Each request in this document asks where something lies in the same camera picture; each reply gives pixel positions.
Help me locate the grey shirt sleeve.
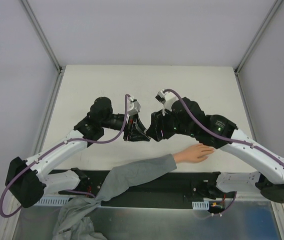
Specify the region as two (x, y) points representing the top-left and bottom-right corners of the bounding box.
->
(52, 154), (177, 240)

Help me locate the aluminium frame post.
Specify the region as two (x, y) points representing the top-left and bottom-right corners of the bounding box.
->
(19, 0), (63, 74)
(234, 0), (284, 76)

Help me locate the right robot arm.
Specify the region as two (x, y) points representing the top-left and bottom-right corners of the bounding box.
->
(146, 94), (284, 204)

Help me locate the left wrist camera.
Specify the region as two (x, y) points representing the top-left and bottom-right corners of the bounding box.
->
(127, 97), (141, 116)

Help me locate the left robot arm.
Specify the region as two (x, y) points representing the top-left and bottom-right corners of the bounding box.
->
(4, 94), (150, 208)

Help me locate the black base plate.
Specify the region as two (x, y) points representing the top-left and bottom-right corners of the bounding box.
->
(58, 169), (235, 210)

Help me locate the mannequin hand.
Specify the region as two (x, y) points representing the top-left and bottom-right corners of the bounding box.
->
(173, 143), (214, 164)

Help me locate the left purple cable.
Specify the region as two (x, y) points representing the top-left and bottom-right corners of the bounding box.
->
(0, 93), (132, 218)

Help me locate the right aluminium frame post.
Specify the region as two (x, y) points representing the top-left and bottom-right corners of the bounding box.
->
(234, 0), (284, 76)

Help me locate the left aluminium frame post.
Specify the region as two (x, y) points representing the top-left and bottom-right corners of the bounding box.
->
(19, 0), (63, 74)

